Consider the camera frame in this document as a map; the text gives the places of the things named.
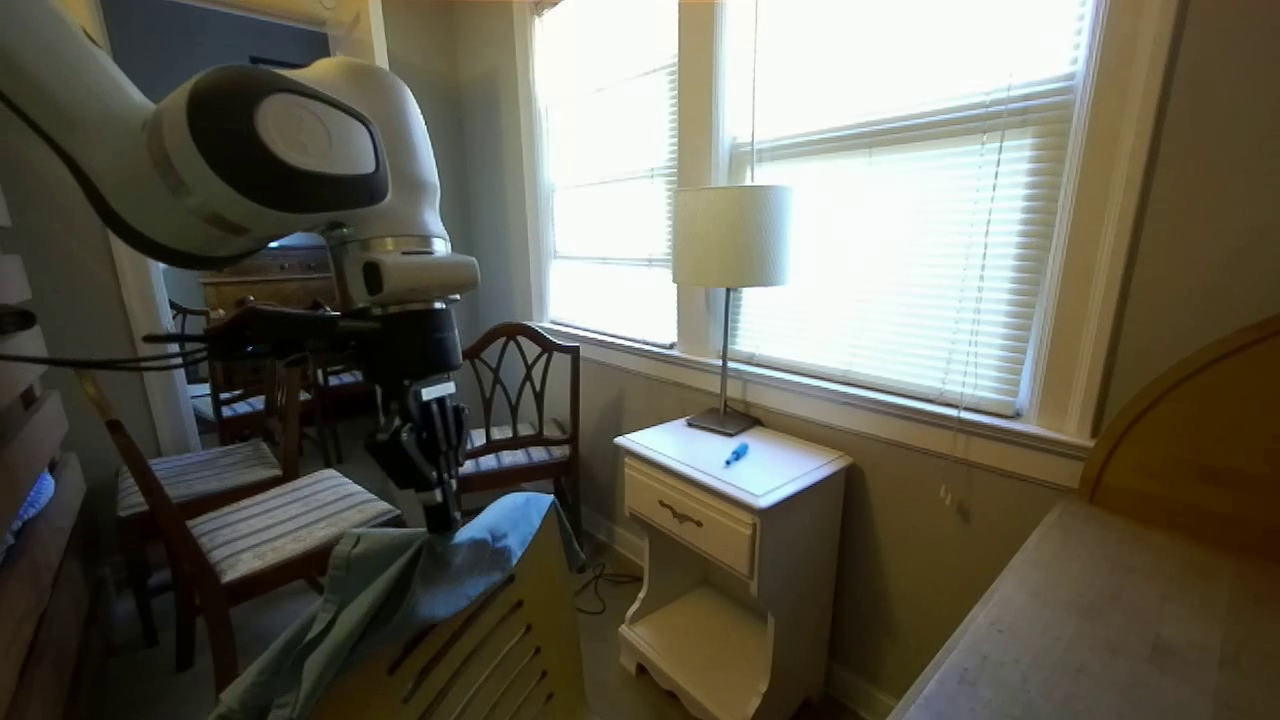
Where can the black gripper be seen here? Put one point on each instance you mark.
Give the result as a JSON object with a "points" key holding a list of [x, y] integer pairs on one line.
{"points": [[403, 347]]}

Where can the blue cloth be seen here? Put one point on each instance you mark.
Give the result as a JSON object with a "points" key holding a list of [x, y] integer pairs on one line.
{"points": [[403, 572]]}

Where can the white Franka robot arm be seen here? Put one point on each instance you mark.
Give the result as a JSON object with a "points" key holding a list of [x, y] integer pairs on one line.
{"points": [[203, 144]]}

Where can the arched lattice back wooden chair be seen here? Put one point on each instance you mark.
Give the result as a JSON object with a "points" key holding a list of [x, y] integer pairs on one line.
{"points": [[522, 462]]}

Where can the dark wooden striped-seat chair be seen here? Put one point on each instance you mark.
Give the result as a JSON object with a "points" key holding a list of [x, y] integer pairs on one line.
{"points": [[203, 475], [287, 523]]}

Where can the light wooden slatted chair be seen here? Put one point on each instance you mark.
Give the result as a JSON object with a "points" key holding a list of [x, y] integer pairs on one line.
{"points": [[494, 652]]}

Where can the dark wooden dresser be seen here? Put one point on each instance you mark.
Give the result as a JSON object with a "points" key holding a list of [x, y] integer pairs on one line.
{"points": [[266, 284]]}

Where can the small blue marker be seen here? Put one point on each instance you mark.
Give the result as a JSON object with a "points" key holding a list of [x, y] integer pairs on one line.
{"points": [[736, 453]]}

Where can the white nightstand with drawer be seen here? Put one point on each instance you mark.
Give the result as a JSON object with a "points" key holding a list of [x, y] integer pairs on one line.
{"points": [[694, 625]]}

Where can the white shade table lamp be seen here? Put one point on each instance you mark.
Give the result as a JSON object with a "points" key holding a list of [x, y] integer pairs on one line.
{"points": [[731, 234]]}

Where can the wooden slatted shelf unit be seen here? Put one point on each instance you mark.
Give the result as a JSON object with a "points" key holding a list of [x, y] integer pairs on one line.
{"points": [[35, 625]]}

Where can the white window blinds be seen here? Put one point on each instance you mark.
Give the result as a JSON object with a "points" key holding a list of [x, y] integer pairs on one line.
{"points": [[923, 267]]}

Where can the white framed window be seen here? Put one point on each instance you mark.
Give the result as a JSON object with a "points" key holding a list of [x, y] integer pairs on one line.
{"points": [[933, 53]]}

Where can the bed with beige cover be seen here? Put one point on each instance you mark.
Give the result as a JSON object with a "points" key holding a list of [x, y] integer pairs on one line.
{"points": [[1132, 625]]}

